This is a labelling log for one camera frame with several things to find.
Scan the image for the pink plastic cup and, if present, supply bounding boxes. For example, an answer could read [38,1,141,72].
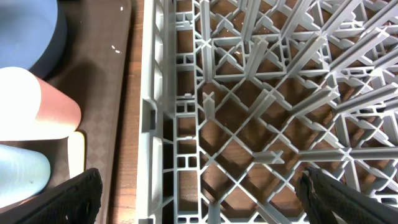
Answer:
[1,67,81,141]

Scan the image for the dark blue plate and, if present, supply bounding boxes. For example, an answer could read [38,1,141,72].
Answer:
[1,0,67,78]

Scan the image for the grey dishwasher rack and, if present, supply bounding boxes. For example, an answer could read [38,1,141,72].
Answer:
[136,0,397,223]

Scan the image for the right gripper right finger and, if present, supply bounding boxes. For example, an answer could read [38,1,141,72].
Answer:
[296,167,397,224]

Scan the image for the dark brown serving tray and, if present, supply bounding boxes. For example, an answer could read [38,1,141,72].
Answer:
[1,1,132,223]

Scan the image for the light blue plastic cup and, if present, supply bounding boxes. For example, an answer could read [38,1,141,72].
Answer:
[1,145,51,208]

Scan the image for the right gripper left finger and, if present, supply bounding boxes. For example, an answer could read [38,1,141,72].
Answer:
[1,168,103,224]

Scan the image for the cream plastic spoon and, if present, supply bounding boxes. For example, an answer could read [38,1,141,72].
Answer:
[67,131,85,179]

